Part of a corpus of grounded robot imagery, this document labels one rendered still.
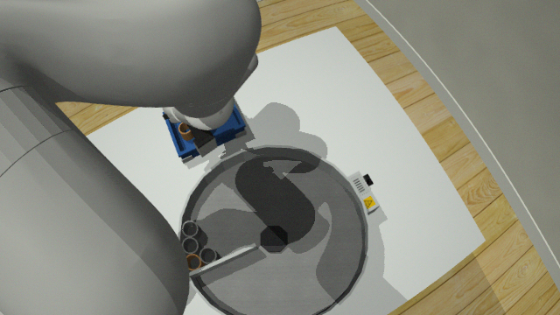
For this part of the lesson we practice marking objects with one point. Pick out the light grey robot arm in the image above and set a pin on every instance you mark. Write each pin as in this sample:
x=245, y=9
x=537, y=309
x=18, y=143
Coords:
x=76, y=236

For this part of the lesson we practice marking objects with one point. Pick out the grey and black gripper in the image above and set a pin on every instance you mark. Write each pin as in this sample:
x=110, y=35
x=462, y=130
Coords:
x=169, y=114

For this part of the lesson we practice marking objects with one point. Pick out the bronze bushing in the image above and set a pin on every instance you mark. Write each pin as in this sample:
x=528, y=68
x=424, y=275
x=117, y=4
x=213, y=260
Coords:
x=190, y=257
x=186, y=136

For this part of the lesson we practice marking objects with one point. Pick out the grey metal bushing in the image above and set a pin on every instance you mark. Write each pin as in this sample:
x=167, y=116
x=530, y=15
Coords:
x=188, y=224
x=185, y=243
x=204, y=251

